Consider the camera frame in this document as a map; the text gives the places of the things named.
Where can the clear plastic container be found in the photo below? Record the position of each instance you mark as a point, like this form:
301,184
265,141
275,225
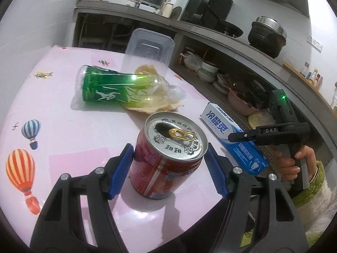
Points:
147,47

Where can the red drink can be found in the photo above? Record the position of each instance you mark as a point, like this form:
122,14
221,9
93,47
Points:
169,148

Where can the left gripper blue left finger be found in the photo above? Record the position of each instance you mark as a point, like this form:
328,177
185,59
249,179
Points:
118,168

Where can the white plastic bag on shelf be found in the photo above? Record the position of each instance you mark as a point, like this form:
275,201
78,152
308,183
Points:
191,61

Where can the stacked white bowls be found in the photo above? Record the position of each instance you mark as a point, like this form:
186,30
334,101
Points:
208,72

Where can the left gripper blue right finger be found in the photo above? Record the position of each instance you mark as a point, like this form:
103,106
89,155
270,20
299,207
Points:
218,174

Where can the white ceramic jar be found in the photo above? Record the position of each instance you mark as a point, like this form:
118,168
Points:
166,9

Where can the black frying pan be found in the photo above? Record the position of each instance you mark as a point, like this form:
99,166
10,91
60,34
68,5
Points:
225,27

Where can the green plastic bottle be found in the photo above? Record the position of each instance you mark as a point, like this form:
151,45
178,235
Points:
97,84

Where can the yellow item in plastic bag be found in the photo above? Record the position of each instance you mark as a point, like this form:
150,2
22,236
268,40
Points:
261,118

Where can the black microwave oven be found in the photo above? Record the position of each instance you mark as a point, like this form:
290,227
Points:
206,13

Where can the brown paper napkin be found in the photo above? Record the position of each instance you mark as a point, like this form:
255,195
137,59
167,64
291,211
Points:
151,93

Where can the pink plastic basin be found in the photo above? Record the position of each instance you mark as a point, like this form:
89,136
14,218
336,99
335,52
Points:
240,105

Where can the blue toothpaste box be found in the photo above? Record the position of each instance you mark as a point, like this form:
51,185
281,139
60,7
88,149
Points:
234,140

